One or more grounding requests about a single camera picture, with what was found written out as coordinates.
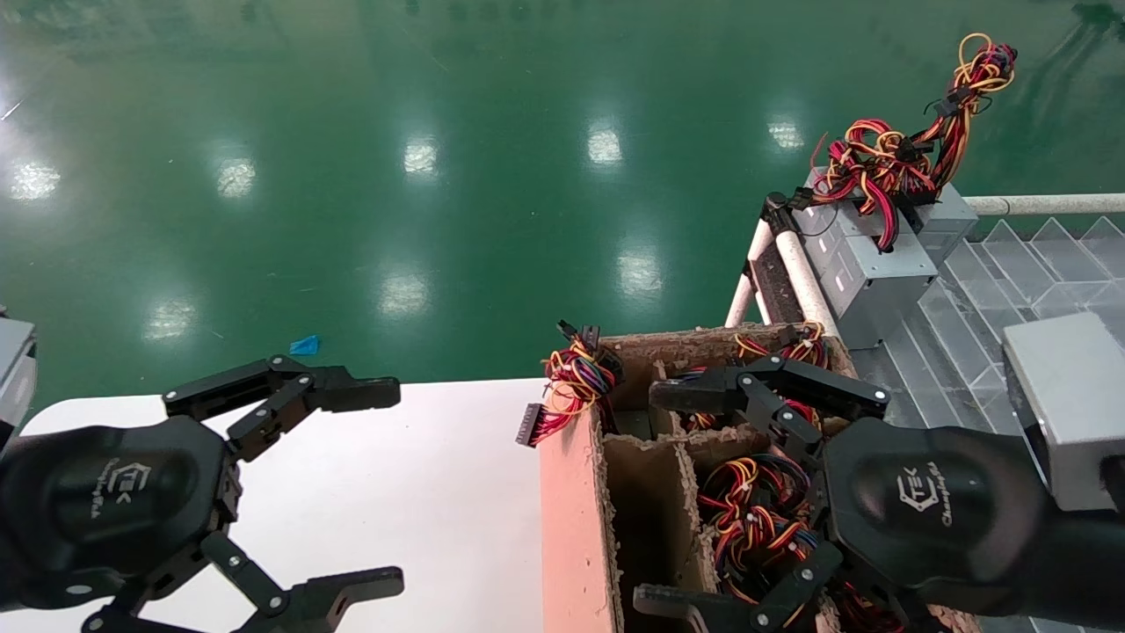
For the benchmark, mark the black pipe joint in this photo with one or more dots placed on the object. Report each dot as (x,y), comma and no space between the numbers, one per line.
(778,213)

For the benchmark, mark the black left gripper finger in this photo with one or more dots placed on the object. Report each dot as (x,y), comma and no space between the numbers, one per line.
(325,391)
(325,602)

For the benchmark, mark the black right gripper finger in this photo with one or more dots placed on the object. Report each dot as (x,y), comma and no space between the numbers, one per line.
(703,611)
(791,382)

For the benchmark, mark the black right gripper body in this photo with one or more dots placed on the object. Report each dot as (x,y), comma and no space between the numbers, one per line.
(932,510)

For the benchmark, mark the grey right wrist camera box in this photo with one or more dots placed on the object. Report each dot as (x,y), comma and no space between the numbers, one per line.
(1072,404)

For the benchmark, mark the blue scrap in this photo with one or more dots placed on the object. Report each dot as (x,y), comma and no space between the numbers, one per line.
(305,345)

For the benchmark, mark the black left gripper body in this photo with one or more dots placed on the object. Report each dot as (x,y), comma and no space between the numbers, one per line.
(97,501)

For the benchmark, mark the grey power supply with fan grille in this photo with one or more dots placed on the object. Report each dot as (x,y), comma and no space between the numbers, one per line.
(576,378)

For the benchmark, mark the white rack pipe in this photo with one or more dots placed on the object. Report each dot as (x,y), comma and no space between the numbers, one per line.
(809,290)
(747,281)
(1055,205)

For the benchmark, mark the cardboard box with dividers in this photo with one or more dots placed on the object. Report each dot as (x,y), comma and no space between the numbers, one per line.
(576,527)

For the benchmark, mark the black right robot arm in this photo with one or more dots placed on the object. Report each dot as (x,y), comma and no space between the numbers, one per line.
(1090,563)

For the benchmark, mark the black roller track strip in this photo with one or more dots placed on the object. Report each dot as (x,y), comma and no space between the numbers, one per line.
(778,286)

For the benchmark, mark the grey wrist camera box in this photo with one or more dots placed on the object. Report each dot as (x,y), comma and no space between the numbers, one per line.
(1072,404)
(13,369)

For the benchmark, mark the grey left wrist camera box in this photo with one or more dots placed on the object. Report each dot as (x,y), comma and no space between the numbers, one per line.
(13,369)

